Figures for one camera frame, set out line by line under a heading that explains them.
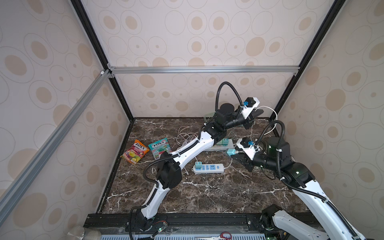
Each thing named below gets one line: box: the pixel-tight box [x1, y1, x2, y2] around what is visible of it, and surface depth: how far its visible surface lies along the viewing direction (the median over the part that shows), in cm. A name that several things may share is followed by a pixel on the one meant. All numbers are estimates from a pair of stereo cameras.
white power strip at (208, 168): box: [191, 163, 225, 174], surface depth 91 cm
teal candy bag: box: [148, 137, 172, 160], surface depth 102 cm
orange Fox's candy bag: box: [120, 139, 150, 165], surface depth 99 cm
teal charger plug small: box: [226, 148, 237, 157], surface depth 66 cm
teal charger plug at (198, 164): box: [195, 161, 203, 169], surface depth 89 cm
